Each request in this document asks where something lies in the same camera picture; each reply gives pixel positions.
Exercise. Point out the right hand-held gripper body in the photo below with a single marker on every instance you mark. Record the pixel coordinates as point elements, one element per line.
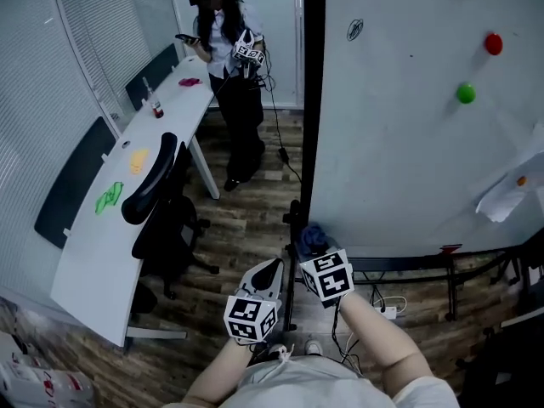
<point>329,279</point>

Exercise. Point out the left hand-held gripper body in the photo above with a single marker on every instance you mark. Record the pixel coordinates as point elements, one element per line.
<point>246,318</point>

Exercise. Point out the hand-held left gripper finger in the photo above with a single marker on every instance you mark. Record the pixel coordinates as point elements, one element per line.
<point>248,279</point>
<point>280,285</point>

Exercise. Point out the blue knitted cloth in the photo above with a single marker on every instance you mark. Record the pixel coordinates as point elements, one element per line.
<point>314,238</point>

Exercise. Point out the white whiteboard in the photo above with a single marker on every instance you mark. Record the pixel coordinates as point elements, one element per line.
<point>382,143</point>

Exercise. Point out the person's right forearm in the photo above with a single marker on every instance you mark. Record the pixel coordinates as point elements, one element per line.
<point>382,347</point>

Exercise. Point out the person's left forearm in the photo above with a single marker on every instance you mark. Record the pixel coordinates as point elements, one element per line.
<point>217,376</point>

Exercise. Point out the red whiteboard eraser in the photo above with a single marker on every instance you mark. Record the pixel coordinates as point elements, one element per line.
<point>449,249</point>

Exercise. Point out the person's white left shoe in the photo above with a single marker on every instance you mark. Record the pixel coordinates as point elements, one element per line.
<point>277,350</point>

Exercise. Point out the person's white shoe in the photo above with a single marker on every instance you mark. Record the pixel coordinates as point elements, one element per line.
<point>277,350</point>
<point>313,347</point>

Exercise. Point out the white power strip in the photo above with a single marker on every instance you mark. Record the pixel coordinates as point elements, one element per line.
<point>386,312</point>

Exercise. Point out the person's white right shoe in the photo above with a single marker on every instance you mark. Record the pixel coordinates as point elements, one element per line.
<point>313,347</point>

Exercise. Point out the person's white shirt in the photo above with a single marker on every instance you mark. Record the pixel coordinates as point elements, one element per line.
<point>306,387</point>

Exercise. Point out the black mesh office chair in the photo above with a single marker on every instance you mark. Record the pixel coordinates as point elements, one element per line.
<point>166,232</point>

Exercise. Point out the long curved white desk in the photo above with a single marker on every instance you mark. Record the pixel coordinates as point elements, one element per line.
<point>98,270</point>

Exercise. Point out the yellow cloth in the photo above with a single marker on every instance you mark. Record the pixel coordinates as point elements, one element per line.
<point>139,162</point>

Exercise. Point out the green cloth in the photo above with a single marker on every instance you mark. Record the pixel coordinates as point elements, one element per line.
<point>108,198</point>

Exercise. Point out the crumpled white paper sheet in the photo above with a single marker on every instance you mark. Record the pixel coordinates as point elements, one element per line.
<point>506,198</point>

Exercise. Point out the bottle with red liquid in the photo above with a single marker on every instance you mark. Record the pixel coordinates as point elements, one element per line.
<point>156,108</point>

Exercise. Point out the orange round magnet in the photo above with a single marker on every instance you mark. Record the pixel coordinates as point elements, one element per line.
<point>521,181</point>

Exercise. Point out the large black desk divider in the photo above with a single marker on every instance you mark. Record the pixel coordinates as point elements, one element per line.
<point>72,185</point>

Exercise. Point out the green round magnet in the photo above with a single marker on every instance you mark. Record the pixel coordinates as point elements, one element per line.
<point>466,93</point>

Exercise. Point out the pink cloth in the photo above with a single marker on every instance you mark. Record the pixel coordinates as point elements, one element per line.
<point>190,82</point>

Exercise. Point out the white box with red print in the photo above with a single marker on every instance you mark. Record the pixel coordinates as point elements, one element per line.
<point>42,381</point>

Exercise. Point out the small black desk divider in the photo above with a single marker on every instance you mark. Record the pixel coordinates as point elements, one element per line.
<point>151,77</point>

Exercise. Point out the red round magnet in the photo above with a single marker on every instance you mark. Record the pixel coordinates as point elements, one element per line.
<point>494,44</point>

